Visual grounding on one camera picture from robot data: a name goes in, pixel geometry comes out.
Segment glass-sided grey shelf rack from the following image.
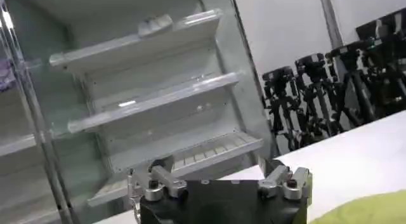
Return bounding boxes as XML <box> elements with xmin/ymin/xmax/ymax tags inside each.
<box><xmin>0</xmin><ymin>0</ymin><xmax>75</xmax><ymax>224</ymax></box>

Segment black monitor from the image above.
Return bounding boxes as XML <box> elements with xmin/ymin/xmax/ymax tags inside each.
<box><xmin>355</xmin><ymin>6</ymin><xmax>406</xmax><ymax>42</ymax></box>

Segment lime green shirt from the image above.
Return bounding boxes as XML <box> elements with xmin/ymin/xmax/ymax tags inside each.
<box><xmin>309</xmin><ymin>189</ymin><xmax>406</xmax><ymax>224</ymax></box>

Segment white open display shelf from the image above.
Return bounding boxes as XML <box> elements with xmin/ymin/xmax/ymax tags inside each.
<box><xmin>6</xmin><ymin>0</ymin><xmax>280</xmax><ymax>213</ymax></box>

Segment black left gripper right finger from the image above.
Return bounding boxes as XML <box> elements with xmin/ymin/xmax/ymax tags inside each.
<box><xmin>258</xmin><ymin>156</ymin><xmax>313</xmax><ymax>201</ymax></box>

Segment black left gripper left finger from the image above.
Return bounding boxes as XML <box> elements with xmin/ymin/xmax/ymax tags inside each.
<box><xmin>128</xmin><ymin>155</ymin><xmax>188</xmax><ymax>202</ymax></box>

